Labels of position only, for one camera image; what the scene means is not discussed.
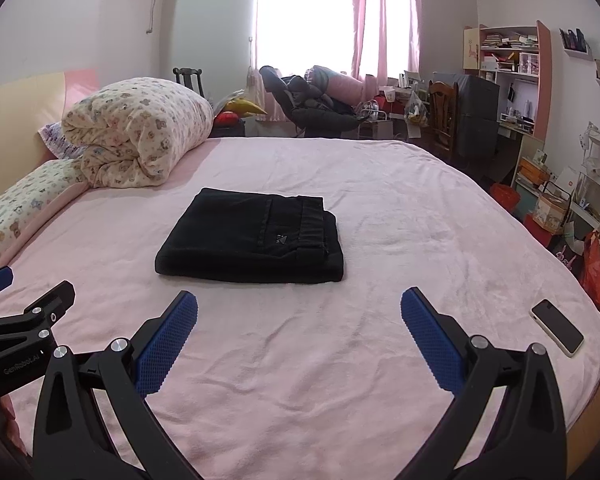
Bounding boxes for white wire rack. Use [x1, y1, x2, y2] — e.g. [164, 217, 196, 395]
[566, 121, 600, 228]

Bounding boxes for red waste bin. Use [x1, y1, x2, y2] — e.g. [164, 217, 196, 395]
[489, 183, 519, 217]

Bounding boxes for pink rolled cushion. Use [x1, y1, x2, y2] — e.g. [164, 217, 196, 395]
[324, 72, 367, 107]

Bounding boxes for yellow plush toy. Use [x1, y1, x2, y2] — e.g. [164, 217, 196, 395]
[223, 96, 269, 122]

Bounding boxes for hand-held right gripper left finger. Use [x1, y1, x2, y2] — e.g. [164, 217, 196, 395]
[32, 289, 203, 480]

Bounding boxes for folded bear print quilt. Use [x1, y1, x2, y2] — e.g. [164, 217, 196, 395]
[61, 77, 216, 189]

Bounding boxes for wooden chair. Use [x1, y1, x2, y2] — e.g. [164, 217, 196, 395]
[426, 79, 462, 162]

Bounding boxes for clear plastic bag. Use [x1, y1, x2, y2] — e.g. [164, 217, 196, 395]
[404, 91, 432, 130]

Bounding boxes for pink curtain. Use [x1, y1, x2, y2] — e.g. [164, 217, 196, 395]
[350, 0, 424, 82]

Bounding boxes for white box with red spot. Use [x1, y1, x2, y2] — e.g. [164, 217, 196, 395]
[549, 164, 582, 197]

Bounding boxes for smartphone with white case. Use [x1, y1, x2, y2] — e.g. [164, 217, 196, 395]
[529, 298, 585, 359]

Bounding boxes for cardboard box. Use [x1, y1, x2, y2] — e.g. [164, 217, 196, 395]
[531, 191, 574, 234]

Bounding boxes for cream and pink headboard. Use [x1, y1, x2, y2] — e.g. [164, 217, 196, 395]
[0, 69, 102, 203]

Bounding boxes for recliner with dark clothes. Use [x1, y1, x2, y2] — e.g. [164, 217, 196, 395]
[258, 64, 373, 139]

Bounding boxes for pink bookshelf desk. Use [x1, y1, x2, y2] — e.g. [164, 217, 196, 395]
[461, 20, 554, 142]

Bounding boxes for dark grey covered cabinet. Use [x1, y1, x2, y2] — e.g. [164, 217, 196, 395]
[454, 73, 502, 183]

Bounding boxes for wooden bed frame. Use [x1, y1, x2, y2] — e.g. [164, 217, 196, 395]
[566, 370, 600, 463]

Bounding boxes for purple print pillow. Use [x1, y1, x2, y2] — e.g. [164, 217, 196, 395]
[36, 121, 88, 162]

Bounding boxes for black chair back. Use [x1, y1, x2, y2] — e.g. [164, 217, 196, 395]
[172, 66, 207, 99]

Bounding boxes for wall shelf with dark books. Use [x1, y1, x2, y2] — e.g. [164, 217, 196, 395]
[558, 26, 594, 62]

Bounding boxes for bear print pillow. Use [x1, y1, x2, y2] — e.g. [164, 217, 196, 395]
[0, 159, 90, 277]

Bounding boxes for black pants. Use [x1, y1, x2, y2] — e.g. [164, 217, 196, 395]
[155, 187, 346, 284]

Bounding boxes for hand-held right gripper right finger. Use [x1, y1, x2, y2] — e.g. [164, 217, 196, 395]
[400, 287, 568, 480]

